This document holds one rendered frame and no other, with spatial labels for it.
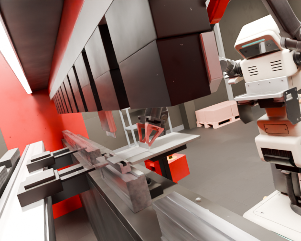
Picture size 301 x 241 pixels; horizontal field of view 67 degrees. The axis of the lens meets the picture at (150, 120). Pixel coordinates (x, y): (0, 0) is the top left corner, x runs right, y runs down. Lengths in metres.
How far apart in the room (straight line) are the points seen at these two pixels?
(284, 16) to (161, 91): 0.77
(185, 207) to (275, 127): 0.94
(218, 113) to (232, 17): 3.32
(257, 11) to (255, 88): 7.26
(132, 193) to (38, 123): 2.31
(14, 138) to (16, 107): 0.34
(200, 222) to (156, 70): 0.26
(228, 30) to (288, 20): 6.28
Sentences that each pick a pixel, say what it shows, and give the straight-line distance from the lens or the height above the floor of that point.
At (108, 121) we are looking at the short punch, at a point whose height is 1.14.
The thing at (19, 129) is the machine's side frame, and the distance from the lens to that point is 2.90.
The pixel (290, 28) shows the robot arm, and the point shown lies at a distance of 1.04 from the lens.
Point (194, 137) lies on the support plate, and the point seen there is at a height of 1.00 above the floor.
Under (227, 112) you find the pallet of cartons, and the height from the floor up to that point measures 0.25.
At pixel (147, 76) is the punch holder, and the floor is 1.22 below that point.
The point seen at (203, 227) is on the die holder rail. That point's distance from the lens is 0.42.
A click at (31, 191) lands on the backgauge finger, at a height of 1.02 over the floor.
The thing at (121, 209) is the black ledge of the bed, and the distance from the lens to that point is 0.74.
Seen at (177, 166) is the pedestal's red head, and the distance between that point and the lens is 1.32.
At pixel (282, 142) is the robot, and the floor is 0.79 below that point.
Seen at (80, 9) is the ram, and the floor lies 1.41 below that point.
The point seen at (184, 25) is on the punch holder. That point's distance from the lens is 0.30.
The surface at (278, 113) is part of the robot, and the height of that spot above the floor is 0.92.
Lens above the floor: 1.20
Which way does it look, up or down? 8 degrees down
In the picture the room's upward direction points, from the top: 14 degrees counter-clockwise
